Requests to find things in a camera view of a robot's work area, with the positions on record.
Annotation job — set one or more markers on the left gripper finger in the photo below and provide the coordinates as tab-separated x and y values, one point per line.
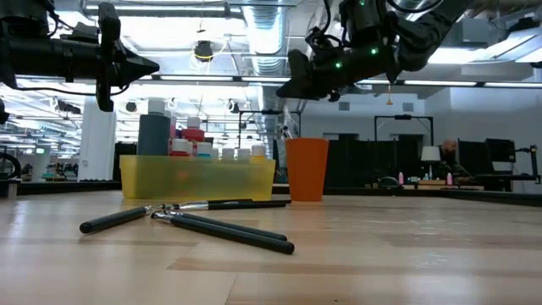
135	59
135	75

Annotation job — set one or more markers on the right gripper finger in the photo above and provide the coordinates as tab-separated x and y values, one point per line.
301	65
300	90

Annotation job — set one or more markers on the large dark teal paint bottle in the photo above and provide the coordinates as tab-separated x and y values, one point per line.
153	131

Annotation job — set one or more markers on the small yellow paint bottle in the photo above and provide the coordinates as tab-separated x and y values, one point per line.
258	151

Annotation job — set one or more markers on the red-orange plastic cup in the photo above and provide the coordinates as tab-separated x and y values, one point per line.
307	169

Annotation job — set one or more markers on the large red paint bottle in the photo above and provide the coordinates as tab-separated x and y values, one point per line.
193	134

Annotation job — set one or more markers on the small red paint bottle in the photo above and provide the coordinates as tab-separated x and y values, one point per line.
180	146

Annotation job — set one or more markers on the small blue paint bottle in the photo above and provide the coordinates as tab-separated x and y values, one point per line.
243	154

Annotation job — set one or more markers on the small green paint bottle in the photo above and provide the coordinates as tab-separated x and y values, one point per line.
228	153

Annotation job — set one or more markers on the small orange paint bottle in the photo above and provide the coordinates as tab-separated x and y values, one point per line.
215	153

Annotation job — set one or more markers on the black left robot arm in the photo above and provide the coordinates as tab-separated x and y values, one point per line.
38	57

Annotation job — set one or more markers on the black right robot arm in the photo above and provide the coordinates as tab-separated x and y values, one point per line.
423	34

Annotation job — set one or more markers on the long ceiling light strip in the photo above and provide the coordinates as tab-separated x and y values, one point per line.
199	78

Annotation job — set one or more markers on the gray cloth cover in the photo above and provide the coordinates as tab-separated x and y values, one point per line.
279	156

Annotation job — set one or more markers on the white building column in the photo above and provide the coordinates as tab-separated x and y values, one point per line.
97	144

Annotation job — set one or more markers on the black partition screen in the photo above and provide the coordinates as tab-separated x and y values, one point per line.
364	161

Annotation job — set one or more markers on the pink bottle on workbench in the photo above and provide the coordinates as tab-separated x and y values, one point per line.
401	178
449	179

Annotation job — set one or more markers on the black rounded object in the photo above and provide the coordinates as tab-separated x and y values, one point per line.
389	183

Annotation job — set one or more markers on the yellow translucent plastic bin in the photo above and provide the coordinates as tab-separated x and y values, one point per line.
220	182

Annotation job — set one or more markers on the person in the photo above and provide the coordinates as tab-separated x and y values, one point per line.
449	148

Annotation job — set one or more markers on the wooden workbench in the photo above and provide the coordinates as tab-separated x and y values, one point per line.
427	183

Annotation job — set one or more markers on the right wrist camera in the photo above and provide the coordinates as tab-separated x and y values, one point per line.
333	96

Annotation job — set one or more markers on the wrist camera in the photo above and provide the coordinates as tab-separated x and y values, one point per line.
104	99
333	96

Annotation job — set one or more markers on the black rig frame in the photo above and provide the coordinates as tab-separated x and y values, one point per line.
402	117
271	112

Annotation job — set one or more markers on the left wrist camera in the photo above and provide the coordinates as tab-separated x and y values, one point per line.
104	99

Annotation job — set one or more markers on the straight silver ceiling duct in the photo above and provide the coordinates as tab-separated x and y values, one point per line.
267	34

